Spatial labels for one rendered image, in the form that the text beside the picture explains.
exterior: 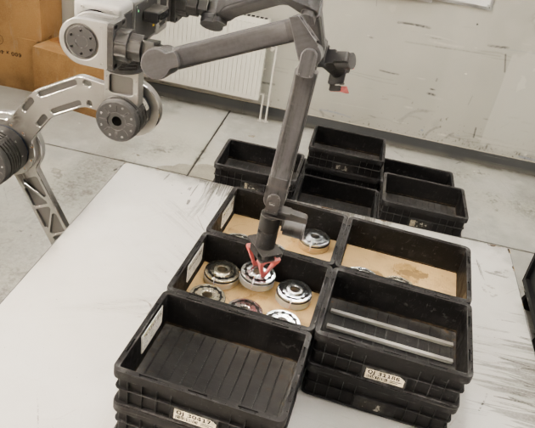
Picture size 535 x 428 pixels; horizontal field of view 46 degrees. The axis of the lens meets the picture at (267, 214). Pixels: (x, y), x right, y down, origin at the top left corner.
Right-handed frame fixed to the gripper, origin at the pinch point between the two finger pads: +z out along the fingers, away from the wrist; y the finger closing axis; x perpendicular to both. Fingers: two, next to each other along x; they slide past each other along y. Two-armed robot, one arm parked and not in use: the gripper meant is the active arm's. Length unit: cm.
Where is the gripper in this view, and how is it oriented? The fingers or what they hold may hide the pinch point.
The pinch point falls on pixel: (259, 269)
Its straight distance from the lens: 181.1
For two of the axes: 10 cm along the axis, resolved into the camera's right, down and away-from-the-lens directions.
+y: -4.5, -5.6, 6.9
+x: -8.8, 1.3, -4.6
